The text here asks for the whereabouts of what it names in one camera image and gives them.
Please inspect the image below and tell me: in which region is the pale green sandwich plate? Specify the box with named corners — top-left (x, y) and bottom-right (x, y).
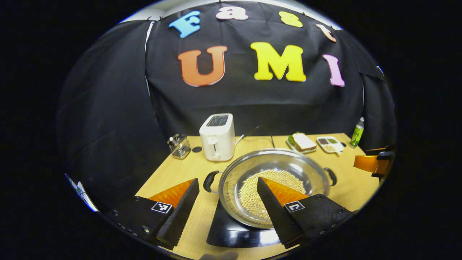
top-left (286, 132), bottom-right (318, 154)

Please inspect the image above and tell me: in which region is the black induction cooktop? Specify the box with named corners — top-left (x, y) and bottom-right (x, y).
top-left (206, 200), bottom-right (286, 248)

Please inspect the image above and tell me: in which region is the black power cable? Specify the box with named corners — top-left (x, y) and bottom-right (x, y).
top-left (242, 125), bottom-right (275, 148)

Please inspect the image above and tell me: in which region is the steel pot with black handles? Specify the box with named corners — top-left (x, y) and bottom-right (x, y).
top-left (203, 148), bottom-right (337, 230)

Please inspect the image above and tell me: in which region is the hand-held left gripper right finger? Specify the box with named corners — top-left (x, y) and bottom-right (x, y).
top-left (257, 177), bottom-right (356, 249)

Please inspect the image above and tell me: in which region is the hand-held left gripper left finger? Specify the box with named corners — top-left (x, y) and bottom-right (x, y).
top-left (105, 178), bottom-right (200, 250)

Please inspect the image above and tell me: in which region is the white divided bean tray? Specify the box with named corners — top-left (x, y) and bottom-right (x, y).
top-left (317, 136), bottom-right (346, 156)

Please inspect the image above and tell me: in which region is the white toaster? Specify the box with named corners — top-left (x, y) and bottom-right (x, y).
top-left (199, 113), bottom-right (236, 162)

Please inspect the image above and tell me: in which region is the green label drink bottle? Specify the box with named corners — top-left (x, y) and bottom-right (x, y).
top-left (349, 117), bottom-right (365, 148)

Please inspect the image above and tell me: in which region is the pile of soybeans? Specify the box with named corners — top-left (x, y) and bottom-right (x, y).
top-left (236, 169), bottom-right (307, 221)

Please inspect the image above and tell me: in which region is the white strip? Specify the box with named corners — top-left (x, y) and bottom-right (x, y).
top-left (65, 173), bottom-right (99, 212)

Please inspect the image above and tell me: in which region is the sandwich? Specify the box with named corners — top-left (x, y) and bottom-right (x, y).
top-left (291, 133), bottom-right (317, 151)

